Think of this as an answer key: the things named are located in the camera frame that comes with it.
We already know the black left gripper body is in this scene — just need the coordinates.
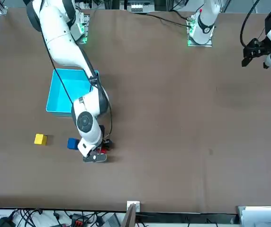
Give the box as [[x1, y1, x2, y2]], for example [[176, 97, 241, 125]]
[[251, 38, 271, 57]]

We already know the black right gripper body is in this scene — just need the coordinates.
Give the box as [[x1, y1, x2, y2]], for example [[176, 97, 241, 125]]
[[99, 126, 114, 152]]

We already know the blue cube block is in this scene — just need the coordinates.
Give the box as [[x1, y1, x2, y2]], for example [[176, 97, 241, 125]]
[[67, 138, 80, 150]]

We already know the yellow cube block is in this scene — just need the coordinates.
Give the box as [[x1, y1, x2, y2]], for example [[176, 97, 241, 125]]
[[34, 133, 48, 146]]

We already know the cyan plastic box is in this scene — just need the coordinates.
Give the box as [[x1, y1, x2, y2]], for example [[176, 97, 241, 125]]
[[45, 68, 100, 118]]

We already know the orange black power plug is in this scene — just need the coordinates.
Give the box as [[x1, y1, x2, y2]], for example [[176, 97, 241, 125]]
[[71, 213, 83, 227]]

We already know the white power strip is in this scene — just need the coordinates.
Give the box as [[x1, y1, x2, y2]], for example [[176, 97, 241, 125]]
[[127, 0, 143, 12]]

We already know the black power adapter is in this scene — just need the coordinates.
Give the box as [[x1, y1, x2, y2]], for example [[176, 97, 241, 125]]
[[0, 215, 16, 227]]

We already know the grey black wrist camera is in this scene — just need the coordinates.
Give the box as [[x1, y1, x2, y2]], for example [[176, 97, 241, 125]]
[[82, 152, 108, 164]]

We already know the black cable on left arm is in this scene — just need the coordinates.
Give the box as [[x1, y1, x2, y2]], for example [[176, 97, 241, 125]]
[[240, 0, 262, 48]]

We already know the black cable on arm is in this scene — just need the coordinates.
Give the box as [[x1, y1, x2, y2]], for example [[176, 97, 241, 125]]
[[40, 28, 114, 142], [240, 0, 262, 48]]

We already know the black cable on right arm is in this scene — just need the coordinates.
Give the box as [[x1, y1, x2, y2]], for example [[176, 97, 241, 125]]
[[40, 28, 114, 142]]

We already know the aluminium camera post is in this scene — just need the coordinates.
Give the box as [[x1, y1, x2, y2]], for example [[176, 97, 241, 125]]
[[121, 201, 141, 227]]

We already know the long black table cable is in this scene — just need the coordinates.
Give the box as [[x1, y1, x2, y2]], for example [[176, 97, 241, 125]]
[[130, 11, 193, 27]]

